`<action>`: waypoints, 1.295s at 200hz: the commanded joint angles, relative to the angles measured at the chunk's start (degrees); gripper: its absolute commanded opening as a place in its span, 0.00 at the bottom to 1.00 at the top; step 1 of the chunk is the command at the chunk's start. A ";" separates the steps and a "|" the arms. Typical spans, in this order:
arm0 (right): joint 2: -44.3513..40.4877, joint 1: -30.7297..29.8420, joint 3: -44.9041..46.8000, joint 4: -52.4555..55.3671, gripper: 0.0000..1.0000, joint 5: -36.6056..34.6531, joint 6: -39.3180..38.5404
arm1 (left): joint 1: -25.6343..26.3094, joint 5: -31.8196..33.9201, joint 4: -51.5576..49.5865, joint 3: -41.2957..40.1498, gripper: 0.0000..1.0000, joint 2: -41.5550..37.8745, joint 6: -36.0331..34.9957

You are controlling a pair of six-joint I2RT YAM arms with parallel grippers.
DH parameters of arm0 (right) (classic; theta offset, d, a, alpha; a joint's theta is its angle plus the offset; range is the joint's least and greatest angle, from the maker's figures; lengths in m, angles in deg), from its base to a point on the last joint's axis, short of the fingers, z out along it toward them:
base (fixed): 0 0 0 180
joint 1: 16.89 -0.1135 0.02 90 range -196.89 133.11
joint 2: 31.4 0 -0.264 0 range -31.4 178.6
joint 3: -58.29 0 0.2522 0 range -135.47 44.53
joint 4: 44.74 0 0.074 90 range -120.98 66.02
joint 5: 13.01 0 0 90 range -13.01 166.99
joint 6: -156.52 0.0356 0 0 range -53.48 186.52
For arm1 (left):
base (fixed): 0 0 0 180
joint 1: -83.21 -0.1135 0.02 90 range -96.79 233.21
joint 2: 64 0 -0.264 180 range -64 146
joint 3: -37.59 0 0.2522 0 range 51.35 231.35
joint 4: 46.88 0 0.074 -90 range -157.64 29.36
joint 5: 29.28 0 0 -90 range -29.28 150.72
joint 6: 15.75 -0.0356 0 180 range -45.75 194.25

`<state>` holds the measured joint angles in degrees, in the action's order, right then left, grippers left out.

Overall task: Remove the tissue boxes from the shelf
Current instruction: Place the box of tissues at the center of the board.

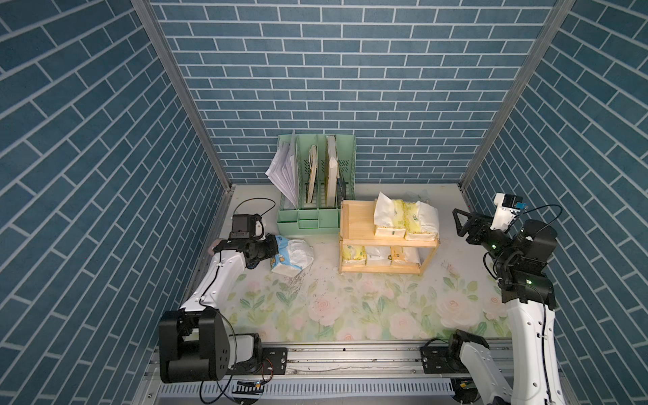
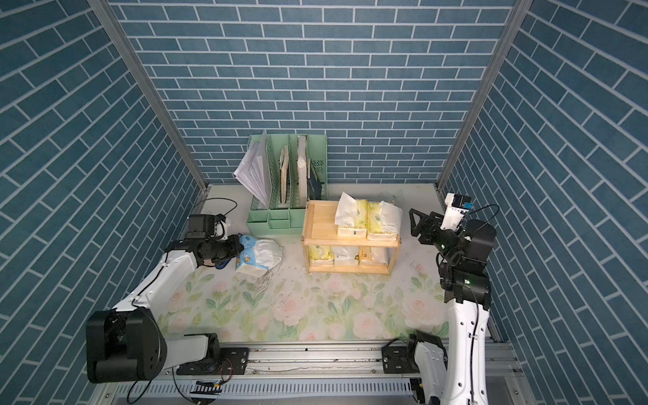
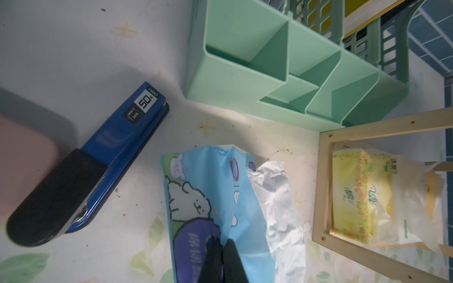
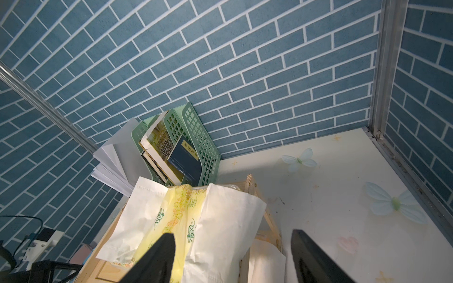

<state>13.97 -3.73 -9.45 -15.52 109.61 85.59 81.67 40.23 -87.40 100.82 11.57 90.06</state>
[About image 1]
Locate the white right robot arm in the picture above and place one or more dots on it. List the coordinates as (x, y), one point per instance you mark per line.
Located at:
(529, 299)

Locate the white paper stack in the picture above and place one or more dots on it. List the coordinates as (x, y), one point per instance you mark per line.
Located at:
(282, 173)

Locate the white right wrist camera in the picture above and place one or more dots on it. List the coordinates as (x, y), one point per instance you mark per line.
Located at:
(508, 209)

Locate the aluminium right corner post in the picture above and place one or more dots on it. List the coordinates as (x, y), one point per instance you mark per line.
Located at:
(556, 17)

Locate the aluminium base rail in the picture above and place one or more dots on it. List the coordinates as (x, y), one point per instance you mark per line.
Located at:
(399, 372)

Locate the orange lower tissue pack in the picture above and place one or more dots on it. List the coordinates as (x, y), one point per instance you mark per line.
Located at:
(405, 256)

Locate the blue tissue pack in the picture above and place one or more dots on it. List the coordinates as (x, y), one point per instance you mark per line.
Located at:
(293, 257)

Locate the green plastic file organizer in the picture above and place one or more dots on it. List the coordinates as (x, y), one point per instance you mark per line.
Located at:
(316, 218)

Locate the wooden two-tier shelf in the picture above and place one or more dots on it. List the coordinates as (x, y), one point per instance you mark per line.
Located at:
(357, 228)

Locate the aluminium corner post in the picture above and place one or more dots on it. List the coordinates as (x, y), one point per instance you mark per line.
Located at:
(153, 29)
(556, 17)

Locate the brown edged book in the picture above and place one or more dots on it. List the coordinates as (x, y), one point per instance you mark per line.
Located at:
(312, 176)

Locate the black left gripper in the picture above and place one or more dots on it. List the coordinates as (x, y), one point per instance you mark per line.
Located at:
(272, 246)

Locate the floral table mat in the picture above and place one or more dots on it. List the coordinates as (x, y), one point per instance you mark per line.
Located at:
(323, 305)

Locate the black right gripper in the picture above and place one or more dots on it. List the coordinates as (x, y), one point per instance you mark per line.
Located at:
(481, 226)

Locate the aluminium left corner post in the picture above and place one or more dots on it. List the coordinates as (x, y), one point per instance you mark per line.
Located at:
(153, 29)

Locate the white tissue pack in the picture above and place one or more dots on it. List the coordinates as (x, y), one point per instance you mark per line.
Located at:
(378, 256)

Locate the yellow green tissue pack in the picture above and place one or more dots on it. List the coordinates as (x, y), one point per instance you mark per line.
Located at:
(421, 222)

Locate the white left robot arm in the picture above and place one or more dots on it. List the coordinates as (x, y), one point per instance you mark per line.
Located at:
(196, 341)

